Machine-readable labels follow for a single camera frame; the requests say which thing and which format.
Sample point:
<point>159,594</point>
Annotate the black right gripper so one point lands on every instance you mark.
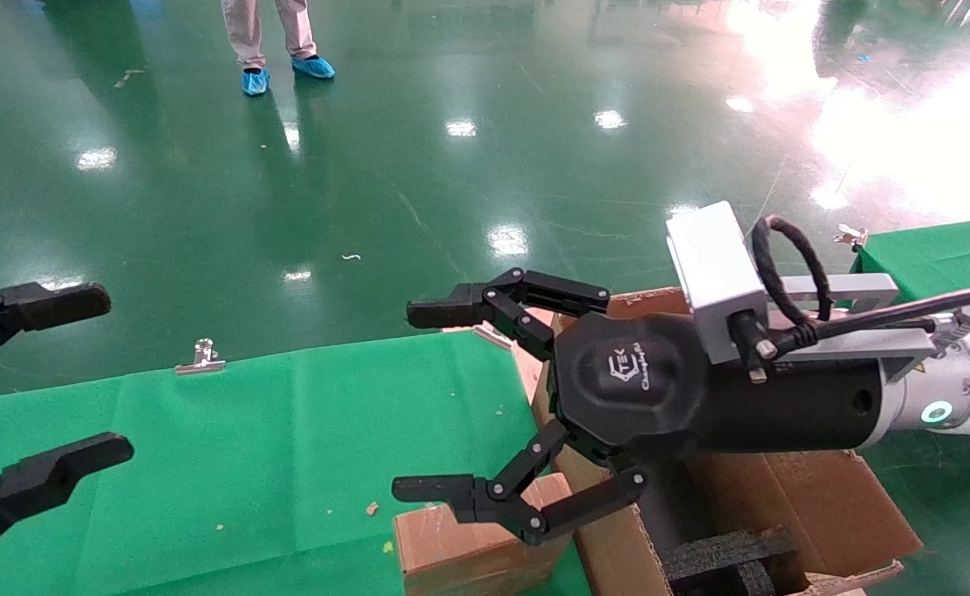
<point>634,389</point>

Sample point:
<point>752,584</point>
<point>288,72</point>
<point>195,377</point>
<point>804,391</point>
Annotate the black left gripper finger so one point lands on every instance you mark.
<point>38,484</point>
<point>55,306</point>

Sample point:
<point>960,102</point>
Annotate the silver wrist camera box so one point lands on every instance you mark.
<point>713,265</point>

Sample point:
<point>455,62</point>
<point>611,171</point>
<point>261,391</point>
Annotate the large open cardboard carton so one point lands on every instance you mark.
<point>824,505</point>

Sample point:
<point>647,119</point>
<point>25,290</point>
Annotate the person in beige trousers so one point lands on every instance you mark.
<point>245,33</point>

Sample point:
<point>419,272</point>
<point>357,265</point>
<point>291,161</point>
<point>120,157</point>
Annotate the small brown cardboard box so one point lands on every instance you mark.
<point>452,555</point>

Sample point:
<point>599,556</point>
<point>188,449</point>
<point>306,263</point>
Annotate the silver camera mount bracket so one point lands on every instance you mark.
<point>849,288</point>

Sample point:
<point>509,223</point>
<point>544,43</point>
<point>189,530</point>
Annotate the black foam insert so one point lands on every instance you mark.
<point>717,555</point>

